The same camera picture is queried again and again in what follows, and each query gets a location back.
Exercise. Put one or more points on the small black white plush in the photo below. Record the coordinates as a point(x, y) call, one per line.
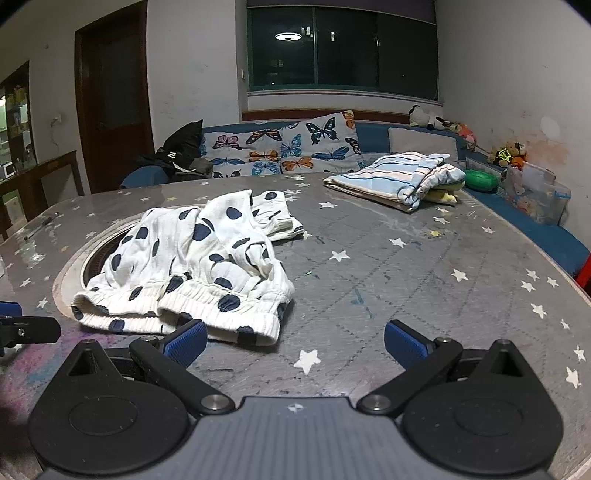
point(448, 124)

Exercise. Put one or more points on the white navy polka dot pants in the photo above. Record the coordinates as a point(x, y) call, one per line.
point(184, 258)

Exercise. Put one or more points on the round black induction cooker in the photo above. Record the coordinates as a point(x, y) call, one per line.
point(94, 265)

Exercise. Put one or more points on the dark wooden door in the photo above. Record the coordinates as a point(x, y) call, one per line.
point(115, 83)

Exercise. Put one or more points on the clear plastic storage box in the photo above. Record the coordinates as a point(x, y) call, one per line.
point(535, 194)

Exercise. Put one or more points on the pink plush toy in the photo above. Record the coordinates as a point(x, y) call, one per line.
point(467, 136)

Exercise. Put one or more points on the olive green cloth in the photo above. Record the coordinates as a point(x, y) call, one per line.
point(201, 167)

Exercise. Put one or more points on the green round container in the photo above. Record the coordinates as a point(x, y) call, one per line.
point(481, 181)

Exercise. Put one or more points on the folded blue striped cloth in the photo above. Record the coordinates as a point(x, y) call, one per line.
point(392, 177)

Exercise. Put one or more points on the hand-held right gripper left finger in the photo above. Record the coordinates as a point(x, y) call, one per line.
point(187, 342)

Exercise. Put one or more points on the white black dog plush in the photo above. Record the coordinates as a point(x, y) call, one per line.
point(422, 116)

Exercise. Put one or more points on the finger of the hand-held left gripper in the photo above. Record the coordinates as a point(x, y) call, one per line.
point(34, 330)
point(9, 308)

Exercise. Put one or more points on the yellow green toy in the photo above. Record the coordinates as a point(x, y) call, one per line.
point(500, 156)

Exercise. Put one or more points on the grey pillow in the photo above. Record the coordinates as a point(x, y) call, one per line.
point(415, 138)

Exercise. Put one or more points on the black bag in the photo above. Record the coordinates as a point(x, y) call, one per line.
point(180, 147)

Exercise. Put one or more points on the wooden side table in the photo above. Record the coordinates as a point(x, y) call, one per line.
point(51, 166)

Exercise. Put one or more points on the black pen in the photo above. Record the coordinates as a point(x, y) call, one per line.
point(44, 222)

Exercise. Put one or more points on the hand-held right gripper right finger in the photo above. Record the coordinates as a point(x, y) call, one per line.
point(406, 342)

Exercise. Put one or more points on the yellow cloth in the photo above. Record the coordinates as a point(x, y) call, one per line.
point(443, 196)

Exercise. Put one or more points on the grey star-printed tablecloth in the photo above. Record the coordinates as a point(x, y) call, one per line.
point(392, 286)

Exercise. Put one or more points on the white wall socket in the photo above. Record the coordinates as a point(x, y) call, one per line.
point(56, 121)

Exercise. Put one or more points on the wooden glass cabinet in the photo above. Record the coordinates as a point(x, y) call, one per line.
point(18, 115)

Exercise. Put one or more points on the dark window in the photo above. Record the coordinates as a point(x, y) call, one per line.
point(346, 50)

